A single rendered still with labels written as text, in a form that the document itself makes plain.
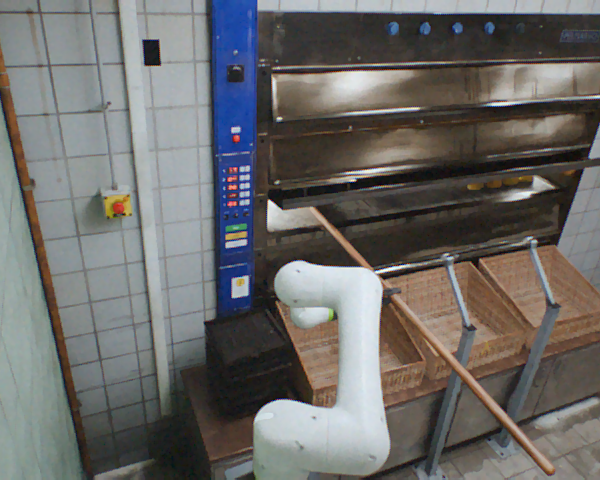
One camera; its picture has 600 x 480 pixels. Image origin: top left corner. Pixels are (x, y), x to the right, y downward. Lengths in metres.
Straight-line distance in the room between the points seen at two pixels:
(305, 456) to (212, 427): 1.17
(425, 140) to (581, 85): 0.90
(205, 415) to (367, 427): 1.26
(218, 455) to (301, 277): 1.04
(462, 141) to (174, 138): 1.35
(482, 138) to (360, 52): 0.82
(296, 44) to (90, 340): 1.45
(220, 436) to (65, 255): 0.93
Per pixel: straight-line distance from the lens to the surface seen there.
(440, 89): 2.45
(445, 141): 2.58
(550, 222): 3.35
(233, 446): 2.24
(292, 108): 2.10
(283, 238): 2.33
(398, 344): 2.63
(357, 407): 1.20
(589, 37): 3.01
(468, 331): 2.34
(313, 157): 2.22
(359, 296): 1.35
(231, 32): 1.94
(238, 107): 2.00
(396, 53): 2.29
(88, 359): 2.45
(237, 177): 2.09
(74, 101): 1.93
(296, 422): 1.17
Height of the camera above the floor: 2.33
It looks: 30 degrees down
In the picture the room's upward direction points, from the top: 4 degrees clockwise
